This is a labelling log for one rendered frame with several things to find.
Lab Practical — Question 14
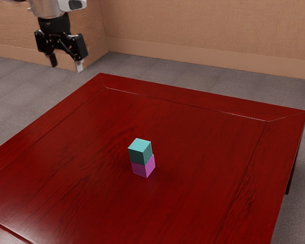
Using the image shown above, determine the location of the magenta block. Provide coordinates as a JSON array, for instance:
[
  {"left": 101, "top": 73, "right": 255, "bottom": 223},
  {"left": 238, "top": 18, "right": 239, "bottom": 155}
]
[{"left": 131, "top": 154, "right": 156, "bottom": 178}]

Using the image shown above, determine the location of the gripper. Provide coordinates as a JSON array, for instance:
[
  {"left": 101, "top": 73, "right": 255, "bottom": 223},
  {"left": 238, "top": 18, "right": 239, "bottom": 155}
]
[{"left": 34, "top": 12, "right": 89, "bottom": 74}]

